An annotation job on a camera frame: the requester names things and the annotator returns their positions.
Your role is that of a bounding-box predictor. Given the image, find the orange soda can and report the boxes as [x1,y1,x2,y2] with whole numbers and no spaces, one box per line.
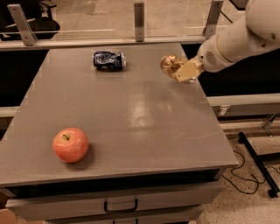
[160,54,196,82]

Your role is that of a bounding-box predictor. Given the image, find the crushed blue pepsi can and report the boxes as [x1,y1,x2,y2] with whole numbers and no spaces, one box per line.
[93,51,126,71]

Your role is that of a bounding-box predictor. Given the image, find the grey drawer with black handle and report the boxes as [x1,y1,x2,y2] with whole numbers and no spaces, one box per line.
[6,181,223,221]

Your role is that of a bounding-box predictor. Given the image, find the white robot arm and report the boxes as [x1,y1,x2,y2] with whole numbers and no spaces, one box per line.
[171,0,280,82]

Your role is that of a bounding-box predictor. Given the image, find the right metal rail bracket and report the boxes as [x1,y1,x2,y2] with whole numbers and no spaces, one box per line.
[203,0,223,39]

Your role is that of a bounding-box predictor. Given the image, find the horizontal metal rail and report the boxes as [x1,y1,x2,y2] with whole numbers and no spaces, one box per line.
[0,35,206,52]

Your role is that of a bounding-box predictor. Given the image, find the red apple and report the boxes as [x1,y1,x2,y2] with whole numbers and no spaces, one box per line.
[52,128,89,163]

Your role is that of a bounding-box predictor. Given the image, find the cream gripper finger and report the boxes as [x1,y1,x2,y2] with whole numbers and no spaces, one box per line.
[174,58,204,82]

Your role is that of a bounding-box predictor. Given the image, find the left metal rail bracket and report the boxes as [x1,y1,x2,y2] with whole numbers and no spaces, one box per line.
[7,3,37,46]

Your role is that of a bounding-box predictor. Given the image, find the black floor cable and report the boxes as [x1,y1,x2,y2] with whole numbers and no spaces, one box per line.
[221,150,280,195]

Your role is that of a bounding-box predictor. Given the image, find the middle metal rail bracket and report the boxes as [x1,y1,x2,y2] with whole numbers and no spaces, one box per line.
[134,2,144,42]

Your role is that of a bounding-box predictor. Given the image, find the black stand leg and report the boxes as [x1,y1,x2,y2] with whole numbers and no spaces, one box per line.
[238,132,280,198]

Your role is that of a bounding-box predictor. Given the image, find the lower grey drawer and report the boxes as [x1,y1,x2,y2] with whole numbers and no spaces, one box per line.
[44,206,203,224]

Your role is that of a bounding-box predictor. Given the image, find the metal rail bracket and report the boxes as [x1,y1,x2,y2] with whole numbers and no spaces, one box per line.
[203,0,223,39]
[7,3,37,46]
[134,2,144,42]

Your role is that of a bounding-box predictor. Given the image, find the black office chair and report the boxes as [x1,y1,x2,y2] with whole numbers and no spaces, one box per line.
[0,0,60,41]

